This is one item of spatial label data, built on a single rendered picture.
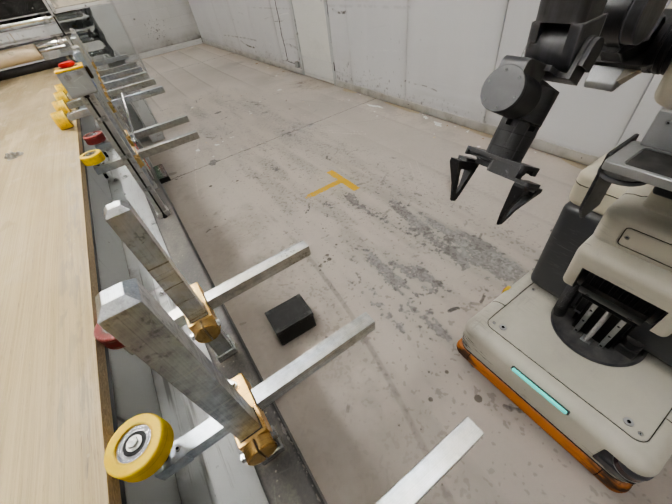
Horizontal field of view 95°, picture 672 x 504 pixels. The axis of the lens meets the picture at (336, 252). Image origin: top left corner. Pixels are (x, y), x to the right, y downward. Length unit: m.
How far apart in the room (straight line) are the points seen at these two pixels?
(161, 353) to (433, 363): 1.29
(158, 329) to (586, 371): 1.25
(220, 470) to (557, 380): 1.02
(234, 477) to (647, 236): 0.97
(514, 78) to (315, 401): 1.30
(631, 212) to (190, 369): 0.85
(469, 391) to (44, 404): 1.32
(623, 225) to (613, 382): 0.63
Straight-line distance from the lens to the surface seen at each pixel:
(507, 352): 1.29
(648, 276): 0.90
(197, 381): 0.41
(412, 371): 1.49
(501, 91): 0.51
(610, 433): 1.29
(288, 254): 0.75
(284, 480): 0.69
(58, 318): 0.85
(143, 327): 0.33
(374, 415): 1.42
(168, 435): 0.57
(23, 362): 0.82
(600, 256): 0.90
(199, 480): 0.83
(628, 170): 0.71
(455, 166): 0.60
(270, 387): 0.61
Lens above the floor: 1.36
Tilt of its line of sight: 44 degrees down
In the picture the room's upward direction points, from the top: 10 degrees counter-clockwise
